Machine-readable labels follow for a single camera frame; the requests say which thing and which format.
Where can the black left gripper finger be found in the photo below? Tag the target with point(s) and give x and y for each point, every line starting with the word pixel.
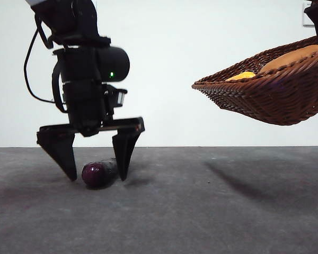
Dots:
pixel 61 153
pixel 124 150

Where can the purple eggplant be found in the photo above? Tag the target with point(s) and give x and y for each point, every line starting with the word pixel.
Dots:
pixel 94 173

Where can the yellow corn cob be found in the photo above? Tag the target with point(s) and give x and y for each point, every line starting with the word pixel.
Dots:
pixel 242 76

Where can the brown wicker basket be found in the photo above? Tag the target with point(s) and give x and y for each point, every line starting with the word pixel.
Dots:
pixel 267 100

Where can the brown potato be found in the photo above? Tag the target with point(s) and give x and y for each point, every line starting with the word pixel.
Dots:
pixel 294 56

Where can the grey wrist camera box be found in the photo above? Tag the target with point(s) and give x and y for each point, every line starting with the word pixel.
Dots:
pixel 120 98

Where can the white wall socket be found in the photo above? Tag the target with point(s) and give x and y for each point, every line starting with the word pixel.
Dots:
pixel 306 18

